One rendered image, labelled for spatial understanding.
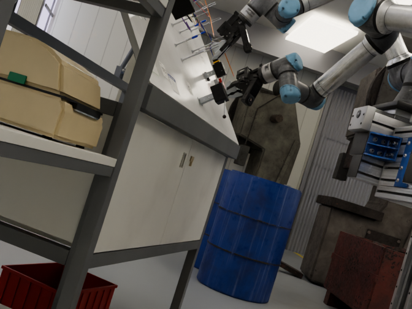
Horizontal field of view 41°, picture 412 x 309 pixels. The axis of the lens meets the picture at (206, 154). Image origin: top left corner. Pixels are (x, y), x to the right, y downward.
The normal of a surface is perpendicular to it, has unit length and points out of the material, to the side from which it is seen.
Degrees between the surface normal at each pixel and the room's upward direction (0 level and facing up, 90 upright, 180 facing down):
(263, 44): 90
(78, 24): 90
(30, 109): 90
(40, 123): 90
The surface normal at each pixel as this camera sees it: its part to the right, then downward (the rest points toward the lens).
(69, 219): -0.25, -0.11
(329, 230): -0.03, -0.05
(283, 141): 0.23, 0.04
